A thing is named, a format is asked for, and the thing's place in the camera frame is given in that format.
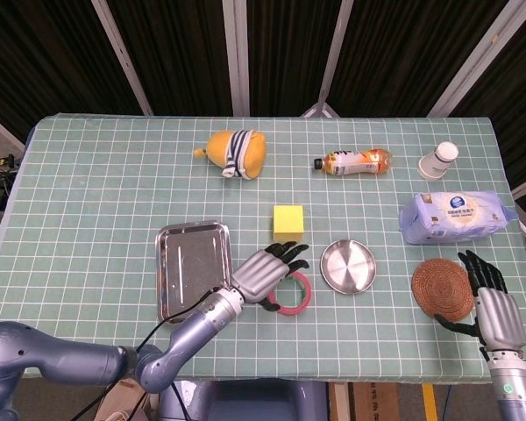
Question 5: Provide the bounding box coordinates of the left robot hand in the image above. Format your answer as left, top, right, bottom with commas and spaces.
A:
231, 241, 311, 313

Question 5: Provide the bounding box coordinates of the white paper cup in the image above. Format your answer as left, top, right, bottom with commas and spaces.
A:
416, 140, 459, 181

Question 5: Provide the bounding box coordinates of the green checkered tablecloth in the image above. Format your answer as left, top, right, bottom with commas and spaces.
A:
0, 112, 526, 387

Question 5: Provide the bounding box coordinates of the yellow plush toy striped shirt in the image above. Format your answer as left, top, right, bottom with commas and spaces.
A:
192, 129, 267, 180

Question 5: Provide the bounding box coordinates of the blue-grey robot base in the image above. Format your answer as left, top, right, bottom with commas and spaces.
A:
157, 379, 330, 421

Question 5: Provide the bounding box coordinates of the brown woven round coaster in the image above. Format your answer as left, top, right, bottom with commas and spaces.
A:
410, 258, 476, 319

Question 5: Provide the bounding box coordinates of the round steel plate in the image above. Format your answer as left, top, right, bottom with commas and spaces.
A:
319, 239, 377, 295

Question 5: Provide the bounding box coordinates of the red tape roll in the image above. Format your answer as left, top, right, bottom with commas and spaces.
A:
267, 271, 313, 317

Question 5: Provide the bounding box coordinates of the yellow sponge block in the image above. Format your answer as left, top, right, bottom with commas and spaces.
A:
273, 203, 307, 243

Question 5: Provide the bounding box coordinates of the rectangular steel tray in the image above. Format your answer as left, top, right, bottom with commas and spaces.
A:
154, 219, 234, 325

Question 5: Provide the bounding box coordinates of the cardboard box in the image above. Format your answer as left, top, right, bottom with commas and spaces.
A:
348, 382, 400, 421
94, 379, 159, 421

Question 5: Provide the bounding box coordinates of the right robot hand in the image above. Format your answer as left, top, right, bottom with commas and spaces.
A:
433, 249, 526, 352

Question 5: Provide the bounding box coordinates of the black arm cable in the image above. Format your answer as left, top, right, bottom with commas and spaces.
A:
68, 287, 224, 421

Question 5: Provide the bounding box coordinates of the orange drink bottle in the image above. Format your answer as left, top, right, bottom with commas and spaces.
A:
313, 147, 395, 177

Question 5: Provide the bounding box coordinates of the lavender tissue pack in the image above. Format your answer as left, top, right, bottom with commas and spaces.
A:
397, 190, 518, 246

